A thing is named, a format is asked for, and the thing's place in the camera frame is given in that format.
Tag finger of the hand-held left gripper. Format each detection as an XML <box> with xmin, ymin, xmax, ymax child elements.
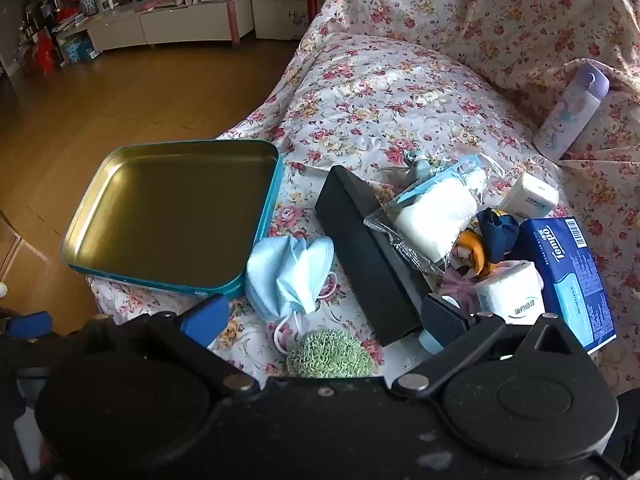
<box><xmin>0</xmin><ymin>311</ymin><xmax>53</xmax><ymax>341</ymax></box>

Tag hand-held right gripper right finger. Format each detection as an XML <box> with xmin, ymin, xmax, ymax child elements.
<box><xmin>392</xmin><ymin>294</ymin><xmax>593</xmax><ymax>399</ymax></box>

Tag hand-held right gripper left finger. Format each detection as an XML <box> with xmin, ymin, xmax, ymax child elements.
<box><xmin>65</xmin><ymin>294</ymin><xmax>261</xmax><ymax>397</ymax></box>

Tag pink plush cloth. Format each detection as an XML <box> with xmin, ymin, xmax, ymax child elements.
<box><xmin>439</xmin><ymin>266</ymin><xmax>482</xmax><ymax>307</ymax></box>

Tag blue face mask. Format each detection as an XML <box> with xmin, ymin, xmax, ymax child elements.
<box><xmin>245</xmin><ymin>235</ymin><xmax>337</xmax><ymax>322</ymax></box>

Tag navy yellow cartoon cloth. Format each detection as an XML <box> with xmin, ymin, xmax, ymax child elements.
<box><xmin>452</xmin><ymin>206</ymin><xmax>522</xmax><ymax>279</ymax></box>

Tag clear plastic bag white contents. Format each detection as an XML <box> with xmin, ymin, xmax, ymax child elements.
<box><xmin>364</xmin><ymin>154</ymin><xmax>497</xmax><ymax>277</ymax></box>

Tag teal metal tin box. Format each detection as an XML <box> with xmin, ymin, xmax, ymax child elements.
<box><xmin>60</xmin><ymin>139</ymin><xmax>286</xmax><ymax>302</ymax></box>

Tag green knitted ball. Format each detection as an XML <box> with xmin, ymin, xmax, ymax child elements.
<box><xmin>285</xmin><ymin>329</ymin><xmax>377</xmax><ymax>379</ymax></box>

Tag white paper roll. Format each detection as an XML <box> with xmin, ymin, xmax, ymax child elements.
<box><xmin>474</xmin><ymin>260</ymin><xmax>546</xmax><ymax>319</ymax></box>

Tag black rectangular box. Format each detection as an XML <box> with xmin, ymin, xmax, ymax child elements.
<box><xmin>314</xmin><ymin>164</ymin><xmax>437</xmax><ymax>347</ymax></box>

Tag blue tissue box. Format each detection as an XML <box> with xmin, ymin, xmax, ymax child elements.
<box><xmin>517</xmin><ymin>216</ymin><xmax>619</xmax><ymax>355</ymax></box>

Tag small white tissue pack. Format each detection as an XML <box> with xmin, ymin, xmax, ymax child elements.
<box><xmin>499</xmin><ymin>172</ymin><xmax>559</xmax><ymax>221</ymax></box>

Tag floral blanket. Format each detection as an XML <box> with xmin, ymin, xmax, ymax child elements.
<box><xmin>87</xmin><ymin>0</ymin><xmax>640</xmax><ymax>396</ymax></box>

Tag purple water bottle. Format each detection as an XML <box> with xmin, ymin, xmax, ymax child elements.
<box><xmin>532</xmin><ymin>62</ymin><xmax>611</xmax><ymax>162</ymax></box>

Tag white cardboard box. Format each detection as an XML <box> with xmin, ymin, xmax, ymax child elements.
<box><xmin>248</xmin><ymin>0</ymin><xmax>311</xmax><ymax>41</ymax></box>

